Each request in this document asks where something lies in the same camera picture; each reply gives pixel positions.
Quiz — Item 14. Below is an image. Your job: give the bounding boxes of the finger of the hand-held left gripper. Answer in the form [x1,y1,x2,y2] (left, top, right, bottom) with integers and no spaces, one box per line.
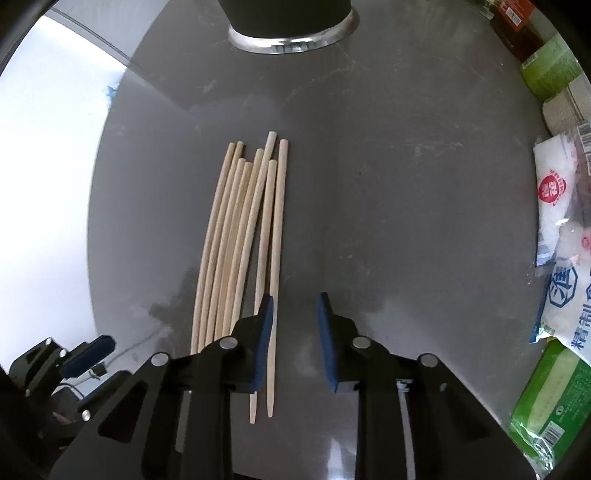
[9,335,116,398]
[51,385,100,423]

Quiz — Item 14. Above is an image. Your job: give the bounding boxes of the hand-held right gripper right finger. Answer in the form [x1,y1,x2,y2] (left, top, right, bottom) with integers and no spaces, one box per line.
[316,292,539,480]

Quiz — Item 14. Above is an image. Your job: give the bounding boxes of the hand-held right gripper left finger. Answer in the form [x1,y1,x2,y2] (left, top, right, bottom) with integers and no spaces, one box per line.
[48,295,274,480]

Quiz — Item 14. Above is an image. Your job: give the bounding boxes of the bundle of wooden chopsticks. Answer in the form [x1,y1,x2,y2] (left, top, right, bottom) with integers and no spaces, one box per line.
[191,131,289,423]

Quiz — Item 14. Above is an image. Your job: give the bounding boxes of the black cup with metal base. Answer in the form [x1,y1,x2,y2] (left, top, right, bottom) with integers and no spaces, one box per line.
[221,0,360,55]

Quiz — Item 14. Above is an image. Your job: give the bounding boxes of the green and white box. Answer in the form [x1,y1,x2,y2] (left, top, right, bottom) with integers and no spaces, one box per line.
[508,338,591,480]

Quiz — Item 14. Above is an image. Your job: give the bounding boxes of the white bag with blue print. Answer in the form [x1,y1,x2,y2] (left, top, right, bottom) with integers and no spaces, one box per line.
[527,222,591,370]

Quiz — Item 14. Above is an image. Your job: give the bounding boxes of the white bag with red logo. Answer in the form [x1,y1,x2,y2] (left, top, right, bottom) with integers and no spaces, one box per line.
[532,131,575,268]

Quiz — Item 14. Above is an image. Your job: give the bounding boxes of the clear plastic bag with barcode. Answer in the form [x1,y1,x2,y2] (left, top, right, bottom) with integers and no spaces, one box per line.
[556,122,591,259]

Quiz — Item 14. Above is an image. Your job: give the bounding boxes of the white round container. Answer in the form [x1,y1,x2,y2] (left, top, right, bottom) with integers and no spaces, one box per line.
[542,79,591,138]

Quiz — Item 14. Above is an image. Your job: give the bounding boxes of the green cylindrical container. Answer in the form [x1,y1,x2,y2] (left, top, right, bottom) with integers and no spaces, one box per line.
[521,34,583,100]

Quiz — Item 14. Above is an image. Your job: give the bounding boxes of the dark bottle with red label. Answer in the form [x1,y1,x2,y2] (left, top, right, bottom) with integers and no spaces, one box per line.
[489,0,548,61]

